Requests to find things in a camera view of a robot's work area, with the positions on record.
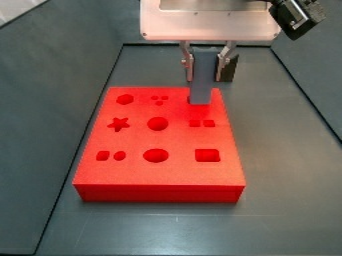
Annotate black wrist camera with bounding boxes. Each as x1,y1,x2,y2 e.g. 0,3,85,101
268,0,326,40

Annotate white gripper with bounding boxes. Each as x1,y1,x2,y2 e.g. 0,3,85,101
140,0,280,82

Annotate red foam shape board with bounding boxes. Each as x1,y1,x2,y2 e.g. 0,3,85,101
72,87,245,203

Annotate black curved holder stand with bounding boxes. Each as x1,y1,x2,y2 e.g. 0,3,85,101
219,55,239,82

